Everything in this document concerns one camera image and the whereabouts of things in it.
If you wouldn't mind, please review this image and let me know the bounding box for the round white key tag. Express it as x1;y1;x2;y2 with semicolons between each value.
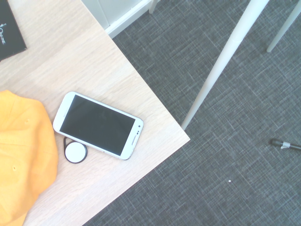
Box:
63;136;89;165

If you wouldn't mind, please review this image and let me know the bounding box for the orange baseball cap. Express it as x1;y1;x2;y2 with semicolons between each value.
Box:
0;89;59;226

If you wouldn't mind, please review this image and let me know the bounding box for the white metal coat rack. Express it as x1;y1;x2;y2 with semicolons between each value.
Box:
148;0;301;131

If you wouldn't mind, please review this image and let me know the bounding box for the black cable end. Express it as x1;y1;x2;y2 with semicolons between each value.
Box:
269;138;301;152

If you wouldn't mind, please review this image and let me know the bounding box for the white smartphone with black screen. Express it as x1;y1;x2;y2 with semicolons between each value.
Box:
52;91;144;161

